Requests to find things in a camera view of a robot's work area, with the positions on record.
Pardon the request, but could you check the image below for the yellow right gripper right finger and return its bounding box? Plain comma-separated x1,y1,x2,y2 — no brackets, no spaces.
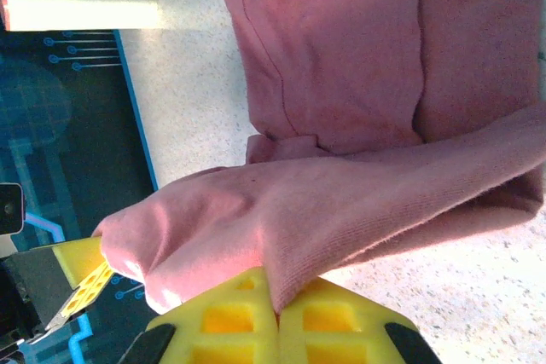
278,277,443,364

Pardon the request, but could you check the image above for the dark circuit-print mat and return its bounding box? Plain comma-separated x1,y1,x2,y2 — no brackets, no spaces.
0,29,160,364

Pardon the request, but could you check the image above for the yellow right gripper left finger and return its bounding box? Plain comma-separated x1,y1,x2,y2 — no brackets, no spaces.
119,267,282,364

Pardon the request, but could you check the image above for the pink t-shirt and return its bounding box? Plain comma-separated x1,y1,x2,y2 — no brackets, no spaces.
91,0,546,316

